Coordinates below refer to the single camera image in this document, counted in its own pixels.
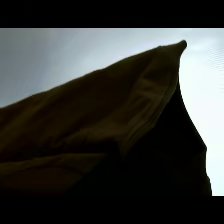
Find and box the brown garment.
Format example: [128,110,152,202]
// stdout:
[0,39,213,197]

